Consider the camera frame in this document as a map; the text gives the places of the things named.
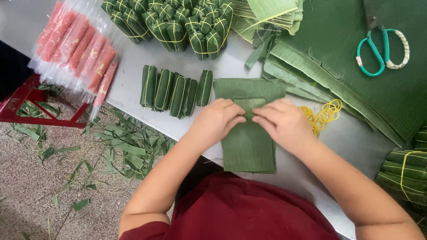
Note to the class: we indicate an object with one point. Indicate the person's left hand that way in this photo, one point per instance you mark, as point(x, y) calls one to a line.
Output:
point(213, 121)

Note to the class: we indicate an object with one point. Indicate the person's right hand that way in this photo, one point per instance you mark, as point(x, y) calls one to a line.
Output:
point(285, 126)

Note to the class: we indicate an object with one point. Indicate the green banana leaf sheet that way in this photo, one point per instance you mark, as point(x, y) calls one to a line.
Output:
point(248, 150)

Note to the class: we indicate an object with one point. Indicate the leaf-wrapped roll with yellow band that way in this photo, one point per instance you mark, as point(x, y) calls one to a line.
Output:
point(178, 97)
point(163, 90)
point(191, 96)
point(204, 87)
point(148, 86)

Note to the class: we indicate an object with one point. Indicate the pile of yellow rubber bands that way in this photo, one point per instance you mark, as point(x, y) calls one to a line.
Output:
point(323, 115)

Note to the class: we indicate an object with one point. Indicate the stack of large banana leaves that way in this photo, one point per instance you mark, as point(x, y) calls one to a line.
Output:
point(347, 90)

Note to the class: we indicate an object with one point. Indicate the loose green leaf trimmings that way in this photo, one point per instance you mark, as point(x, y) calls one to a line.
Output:
point(261, 46)

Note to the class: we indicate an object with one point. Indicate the scattered leaf scraps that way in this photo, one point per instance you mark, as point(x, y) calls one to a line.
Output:
point(130, 146)

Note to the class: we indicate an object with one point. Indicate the person's dark red shirt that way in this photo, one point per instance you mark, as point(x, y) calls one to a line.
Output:
point(240, 210)

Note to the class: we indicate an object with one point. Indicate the heap of tied leaf-wrapped bundles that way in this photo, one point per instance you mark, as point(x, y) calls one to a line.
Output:
point(173, 23)

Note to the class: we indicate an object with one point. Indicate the stack of pale leaf strips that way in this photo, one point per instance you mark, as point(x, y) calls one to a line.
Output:
point(270, 11)

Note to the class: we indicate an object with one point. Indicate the tied bundle of wrapped rolls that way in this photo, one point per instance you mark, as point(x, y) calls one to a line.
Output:
point(405, 173)

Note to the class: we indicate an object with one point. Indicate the pile of plastic-wrapped pink sausages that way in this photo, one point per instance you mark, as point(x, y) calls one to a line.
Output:
point(78, 50)

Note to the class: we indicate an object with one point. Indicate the red metal stool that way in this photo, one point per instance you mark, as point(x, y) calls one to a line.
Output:
point(30, 106)

